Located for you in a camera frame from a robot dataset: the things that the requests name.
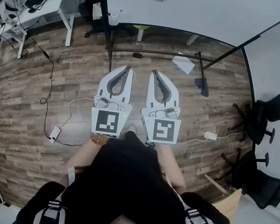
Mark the person's right forearm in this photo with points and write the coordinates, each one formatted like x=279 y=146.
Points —
x=171 y=165

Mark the white and black device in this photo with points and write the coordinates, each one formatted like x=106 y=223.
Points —
x=8 y=7

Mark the white power adapter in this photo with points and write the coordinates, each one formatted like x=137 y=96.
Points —
x=54 y=134
x=210 y=135

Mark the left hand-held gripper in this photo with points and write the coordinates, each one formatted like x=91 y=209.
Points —
x=107 y=125

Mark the black headset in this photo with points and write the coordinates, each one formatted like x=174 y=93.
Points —
x=36 y=1

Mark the person's black top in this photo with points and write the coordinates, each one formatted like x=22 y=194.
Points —
x=130 y=180

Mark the light wooden chair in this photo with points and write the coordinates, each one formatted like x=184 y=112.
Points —
x=230 y=204

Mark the small black rectangular block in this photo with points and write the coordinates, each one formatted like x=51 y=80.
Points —
x=137 y=55

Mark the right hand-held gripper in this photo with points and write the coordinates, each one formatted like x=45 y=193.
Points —
x=163 y=131

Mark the white desk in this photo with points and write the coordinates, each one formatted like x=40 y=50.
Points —
x=49 y=0

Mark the person's light shoe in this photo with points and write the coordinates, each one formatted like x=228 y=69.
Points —
x=132 y=128

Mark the small white table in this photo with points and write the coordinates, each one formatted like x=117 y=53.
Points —
x=17 y=37

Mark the person's left forearm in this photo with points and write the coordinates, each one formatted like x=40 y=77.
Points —
x=82 y=155

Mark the flat white paper sheet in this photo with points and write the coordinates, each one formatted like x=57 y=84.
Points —
x=184 y=63

